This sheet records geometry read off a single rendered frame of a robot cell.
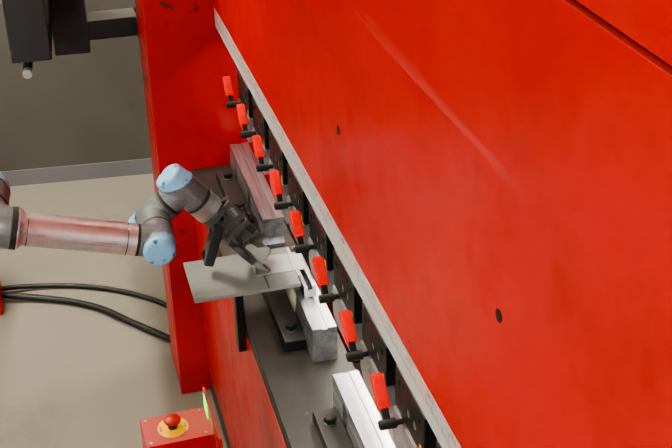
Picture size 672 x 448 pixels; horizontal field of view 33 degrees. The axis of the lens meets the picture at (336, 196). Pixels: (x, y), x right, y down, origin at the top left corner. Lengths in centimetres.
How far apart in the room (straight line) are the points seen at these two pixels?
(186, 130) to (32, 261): 159
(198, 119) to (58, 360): 122
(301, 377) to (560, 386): 145
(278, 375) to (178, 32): 121
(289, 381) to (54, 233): 63
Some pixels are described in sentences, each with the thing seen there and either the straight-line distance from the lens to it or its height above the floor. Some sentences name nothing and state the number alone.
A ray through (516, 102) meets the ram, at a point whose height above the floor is 199.
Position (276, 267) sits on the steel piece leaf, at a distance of 284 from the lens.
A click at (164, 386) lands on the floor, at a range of 414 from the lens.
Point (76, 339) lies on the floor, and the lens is 444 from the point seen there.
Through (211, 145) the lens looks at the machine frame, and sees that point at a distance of 361.
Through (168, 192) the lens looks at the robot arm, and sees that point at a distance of 269.
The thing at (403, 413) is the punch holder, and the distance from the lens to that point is 195.
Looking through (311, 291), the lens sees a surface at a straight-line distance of 278.
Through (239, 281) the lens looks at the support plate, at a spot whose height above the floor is 100.
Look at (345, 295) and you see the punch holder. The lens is 222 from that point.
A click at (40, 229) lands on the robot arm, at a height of 127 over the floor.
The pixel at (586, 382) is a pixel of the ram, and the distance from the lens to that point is 123.
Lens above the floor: 250
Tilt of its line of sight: 28 degrees down
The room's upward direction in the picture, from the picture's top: 1 degrees counter-clockwise
